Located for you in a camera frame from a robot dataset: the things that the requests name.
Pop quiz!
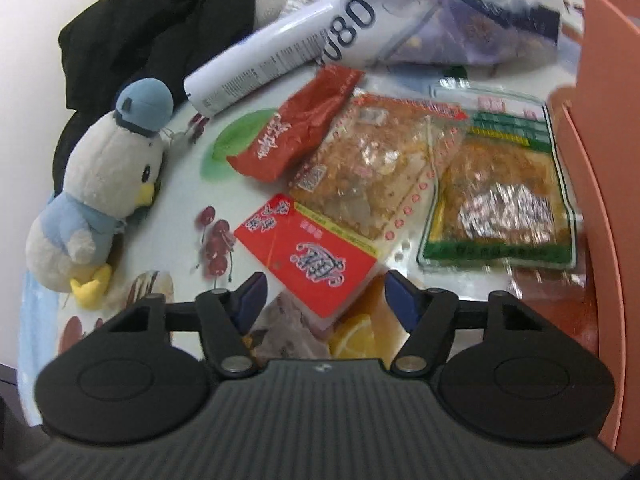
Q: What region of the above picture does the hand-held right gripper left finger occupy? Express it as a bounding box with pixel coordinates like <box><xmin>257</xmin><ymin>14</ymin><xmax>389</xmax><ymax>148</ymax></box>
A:
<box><xmin>106</xmin><ymin>271</ymin><xmax>269</xmax><ymax>379</ymax></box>

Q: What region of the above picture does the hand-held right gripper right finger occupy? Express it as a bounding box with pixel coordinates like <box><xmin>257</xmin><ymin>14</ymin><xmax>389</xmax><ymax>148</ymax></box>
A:
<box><xmin>385</xmin><ymin>269</ymin><xmax>549</xmax><ymax>377</ymax></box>

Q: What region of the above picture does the red snack packet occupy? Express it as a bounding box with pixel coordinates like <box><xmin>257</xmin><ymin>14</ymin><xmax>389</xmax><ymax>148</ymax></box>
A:
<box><xmin>233</xmin><ymin>193</ymin><xmax>380</xmax><ymax>329</ymax></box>
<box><xmin>226</xmin><ymin>65</ymin><xmax>365</xmax><ymax>184</ymax></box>

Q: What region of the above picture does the fruit print table cloth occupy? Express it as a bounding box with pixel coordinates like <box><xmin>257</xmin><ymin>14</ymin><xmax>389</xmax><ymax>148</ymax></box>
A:
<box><xmin>20</xmin><ymin>47</ymin><xmax>601</xmax><ymax>362</ymax></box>

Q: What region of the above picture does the clear packet orange snack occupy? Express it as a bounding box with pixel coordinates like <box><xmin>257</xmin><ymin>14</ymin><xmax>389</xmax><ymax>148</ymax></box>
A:
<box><xmin>290</xmin><ymin>92</ymin><xmax>469</xmax><ymax>257</ymax></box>

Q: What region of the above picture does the green edged snack packet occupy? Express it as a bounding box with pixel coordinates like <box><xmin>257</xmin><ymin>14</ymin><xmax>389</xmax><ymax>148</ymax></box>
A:
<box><xmin>417</xmin><ymin>80</ymin><xmax>579</xmax><ymax>272</ymax></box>

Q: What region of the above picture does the crumpled red snack packet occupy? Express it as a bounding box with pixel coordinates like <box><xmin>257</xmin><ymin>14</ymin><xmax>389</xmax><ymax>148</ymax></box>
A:
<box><xmin>226</xmin><ymin>65</ymin><xmax>365</xmax><ymax>184</ymax></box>

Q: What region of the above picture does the penguin plush toy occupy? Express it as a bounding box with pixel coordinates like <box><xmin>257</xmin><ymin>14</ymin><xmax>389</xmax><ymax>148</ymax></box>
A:
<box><xmin>26</xmin><ymin>78</ymin><xmax>175</xmax><ymax>310</ymax></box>

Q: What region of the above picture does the white tube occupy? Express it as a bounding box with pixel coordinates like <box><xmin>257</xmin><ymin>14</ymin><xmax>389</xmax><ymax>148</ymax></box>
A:
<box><xmin>184</xmin><ymin>0</ymin><xmax>377</xmax><ymax>117</ymax></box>

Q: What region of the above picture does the black jacket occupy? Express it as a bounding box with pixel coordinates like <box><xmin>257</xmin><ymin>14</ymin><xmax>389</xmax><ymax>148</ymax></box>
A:
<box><xmin>52</xmin><ymin>0</ymin><xmax>262</xmax><ymax>192</ymax></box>

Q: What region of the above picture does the blue clear plastic bag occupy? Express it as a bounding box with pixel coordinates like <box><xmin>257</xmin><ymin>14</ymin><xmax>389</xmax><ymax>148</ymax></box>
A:
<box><xmin>280</xmin><ymin>0</ymin><xmax>562</xmax><ymax>69</ymax></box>

